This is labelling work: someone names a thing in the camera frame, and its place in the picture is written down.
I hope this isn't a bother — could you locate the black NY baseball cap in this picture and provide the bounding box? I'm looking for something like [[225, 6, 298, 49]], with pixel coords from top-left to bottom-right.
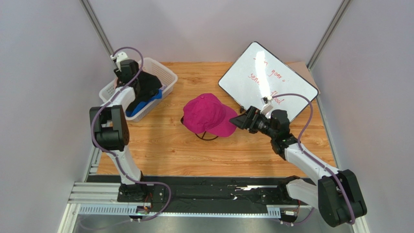
[[126, 71, 162, 112]]

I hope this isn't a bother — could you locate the magenta baseball cap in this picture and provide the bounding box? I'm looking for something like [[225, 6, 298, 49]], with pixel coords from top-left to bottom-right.
[[182, 93, 237, 137]]

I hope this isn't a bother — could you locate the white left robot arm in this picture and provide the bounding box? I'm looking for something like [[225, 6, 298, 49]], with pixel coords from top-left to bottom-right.
[[89, 59, 148, 201]]

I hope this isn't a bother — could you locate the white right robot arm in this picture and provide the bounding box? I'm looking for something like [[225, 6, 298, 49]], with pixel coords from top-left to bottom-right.
[[230, 106, 367, 227]]

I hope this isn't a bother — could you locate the light pink cap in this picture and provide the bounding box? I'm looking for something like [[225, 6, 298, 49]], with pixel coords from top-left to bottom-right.
[[113, 78, 118, 90]]

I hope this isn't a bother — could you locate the blue cap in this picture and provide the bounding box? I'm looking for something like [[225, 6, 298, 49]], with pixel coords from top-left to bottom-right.
[[126, 89, 162, 117]]

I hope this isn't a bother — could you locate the white plastic basket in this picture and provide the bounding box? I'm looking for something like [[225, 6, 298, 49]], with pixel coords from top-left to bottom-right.
[[99, 57, 178, 122]]

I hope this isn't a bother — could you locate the white dry-erase board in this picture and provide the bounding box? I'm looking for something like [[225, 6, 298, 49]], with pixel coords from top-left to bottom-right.
[[218, 42, 319, 121]]

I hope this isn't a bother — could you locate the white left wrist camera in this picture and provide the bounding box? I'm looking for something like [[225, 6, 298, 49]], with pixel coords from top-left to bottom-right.
[[110, 51, 129, 70]]

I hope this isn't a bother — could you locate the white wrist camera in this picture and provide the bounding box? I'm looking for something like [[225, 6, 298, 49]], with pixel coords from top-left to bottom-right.
[[110, 51, 129, 70], [260, 96, 274, 115]]

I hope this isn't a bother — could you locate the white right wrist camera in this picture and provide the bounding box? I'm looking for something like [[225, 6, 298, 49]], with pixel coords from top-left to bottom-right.
[[260, 96, 274, 115]]

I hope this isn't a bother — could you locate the black wire hat stand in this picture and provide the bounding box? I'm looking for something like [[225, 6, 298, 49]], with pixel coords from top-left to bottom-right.
[[194, 132, 218, 141]]

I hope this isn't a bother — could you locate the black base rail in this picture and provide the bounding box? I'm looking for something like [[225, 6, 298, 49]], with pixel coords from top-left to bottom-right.
[[97, 174, 310, 216]]

